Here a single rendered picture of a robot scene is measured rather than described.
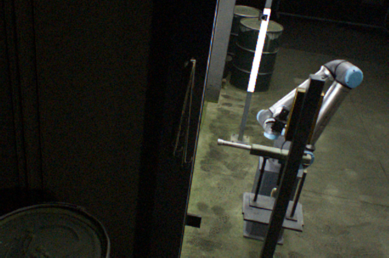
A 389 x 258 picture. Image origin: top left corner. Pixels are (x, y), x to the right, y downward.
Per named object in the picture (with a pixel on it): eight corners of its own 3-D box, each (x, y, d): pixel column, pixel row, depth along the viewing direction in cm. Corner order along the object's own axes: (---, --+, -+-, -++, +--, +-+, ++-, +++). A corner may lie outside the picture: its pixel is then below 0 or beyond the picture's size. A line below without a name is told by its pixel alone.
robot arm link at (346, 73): (295, 159, 284) (356, 64, 259) (307, 174, 270) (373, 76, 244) (278, 153, 278) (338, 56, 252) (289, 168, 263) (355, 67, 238)
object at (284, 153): (301, 186, 222) (312, 151, 211) (301, 191, 217) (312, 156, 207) (213, 169, 225) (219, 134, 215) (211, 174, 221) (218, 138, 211)
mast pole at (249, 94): (237, 141, 436) (269, -16, 361) (237, 139, 440) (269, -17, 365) (242, 142, 435) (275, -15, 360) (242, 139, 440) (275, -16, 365)
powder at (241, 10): (265, 12, 607) (265, 11, 607) (259, 20, 561) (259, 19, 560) (230, 5, 619) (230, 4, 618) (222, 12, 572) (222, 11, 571)
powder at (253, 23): (237, 18, 554) (237, 17, 554) (275, 22, 562) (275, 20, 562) (245, 30, 507) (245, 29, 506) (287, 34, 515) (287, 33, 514)
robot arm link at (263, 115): (337, 50, 263) (252, 114, 271) (347, 57, 253) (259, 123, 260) (343, 62, 270) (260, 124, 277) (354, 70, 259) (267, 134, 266)
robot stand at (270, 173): (281, 218, 337) (300, 153, 307) (282, 245, 309) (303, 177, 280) (244, 210, 339) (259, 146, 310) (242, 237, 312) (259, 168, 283)
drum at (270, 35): (225, 75, 595) (236, 15, 554) (263, 78, 603) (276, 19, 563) (233, 93, 544) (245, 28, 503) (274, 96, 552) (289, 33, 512)
